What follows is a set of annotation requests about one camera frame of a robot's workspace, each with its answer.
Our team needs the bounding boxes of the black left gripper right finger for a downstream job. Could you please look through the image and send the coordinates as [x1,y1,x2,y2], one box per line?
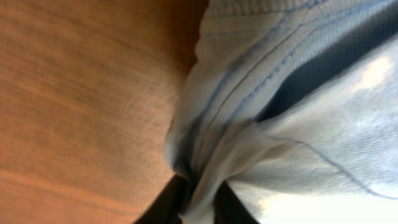
[213,182,259,224]

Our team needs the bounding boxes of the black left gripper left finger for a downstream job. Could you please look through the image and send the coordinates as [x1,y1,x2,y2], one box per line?
[134,175,186,224]

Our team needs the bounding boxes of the light blue printed t-shirt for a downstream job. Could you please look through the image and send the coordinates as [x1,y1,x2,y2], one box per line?
[165,0,397,223]

